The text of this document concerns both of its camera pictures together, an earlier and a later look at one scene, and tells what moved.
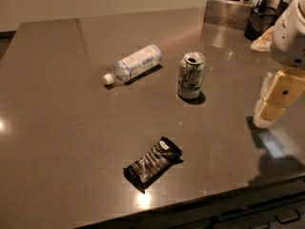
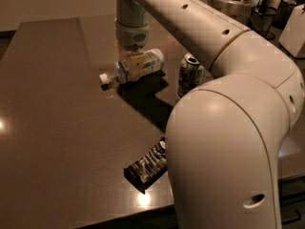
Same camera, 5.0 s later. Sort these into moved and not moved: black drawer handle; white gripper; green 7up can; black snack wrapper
Moved: white gripper
Not moved: black drawer handle; black snack wrapper; green 7up can
